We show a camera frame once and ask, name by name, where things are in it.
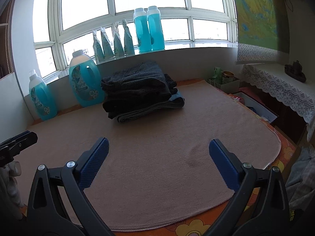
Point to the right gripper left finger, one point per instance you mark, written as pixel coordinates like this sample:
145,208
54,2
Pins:
57,204

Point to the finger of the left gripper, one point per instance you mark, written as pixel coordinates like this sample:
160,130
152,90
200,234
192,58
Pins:
6,156
20,141

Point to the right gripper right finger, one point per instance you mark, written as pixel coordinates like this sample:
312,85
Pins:
271,209

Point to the grey houndstooth pants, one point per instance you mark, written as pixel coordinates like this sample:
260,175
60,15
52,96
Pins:
146,79

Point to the white gloved left hand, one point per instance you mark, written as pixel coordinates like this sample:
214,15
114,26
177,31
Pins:
10,196

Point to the blue detergent jug far left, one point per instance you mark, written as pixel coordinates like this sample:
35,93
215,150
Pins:
41,97

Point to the grey plaid garment pile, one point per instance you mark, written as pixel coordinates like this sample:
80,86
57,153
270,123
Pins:
300,183

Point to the blue detergent jug near stack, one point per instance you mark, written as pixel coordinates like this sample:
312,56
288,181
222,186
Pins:
85,79

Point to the white open cardboard box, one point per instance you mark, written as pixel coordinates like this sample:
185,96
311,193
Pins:
255,106

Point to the dark blue folded jeans middle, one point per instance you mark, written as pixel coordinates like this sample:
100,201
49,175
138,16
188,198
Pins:
116,109

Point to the pink towel mat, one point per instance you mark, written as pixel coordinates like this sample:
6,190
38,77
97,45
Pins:
158,170

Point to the grey folded pants bottom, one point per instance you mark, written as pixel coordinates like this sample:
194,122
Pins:
134,115

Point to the black folded pants on stack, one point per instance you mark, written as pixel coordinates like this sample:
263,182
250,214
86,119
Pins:
137,91

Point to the white lace cloth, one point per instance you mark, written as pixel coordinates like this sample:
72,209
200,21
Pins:
272,79

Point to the box with green packet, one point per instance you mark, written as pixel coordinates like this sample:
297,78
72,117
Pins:
225,81

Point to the dark figurine ornament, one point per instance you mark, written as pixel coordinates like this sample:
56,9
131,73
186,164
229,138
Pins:
295,71

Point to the landscape painting scroll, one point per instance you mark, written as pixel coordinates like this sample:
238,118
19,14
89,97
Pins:
263,31

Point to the white window frame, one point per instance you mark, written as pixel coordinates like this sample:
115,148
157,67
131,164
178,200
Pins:
61,27

